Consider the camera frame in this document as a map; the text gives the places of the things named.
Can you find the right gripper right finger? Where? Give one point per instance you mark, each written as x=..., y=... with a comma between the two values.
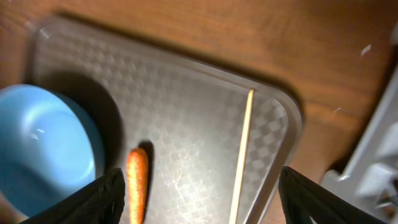
x=305, y=202

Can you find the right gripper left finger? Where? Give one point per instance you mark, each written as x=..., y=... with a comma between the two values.
x=101, y=201

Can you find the orange carrot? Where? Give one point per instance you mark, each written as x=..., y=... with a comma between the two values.
x=137, y=176

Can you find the wooden chopstick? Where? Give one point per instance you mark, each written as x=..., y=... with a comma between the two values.
x=241, y=158

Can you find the dark blue plate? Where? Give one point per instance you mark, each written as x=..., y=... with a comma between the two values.
x=50, y=148

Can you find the grey dishwasher rack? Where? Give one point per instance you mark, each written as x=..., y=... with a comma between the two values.
x=369, y=180

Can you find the brown serving tray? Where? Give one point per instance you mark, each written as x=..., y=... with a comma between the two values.
x=187, y=114

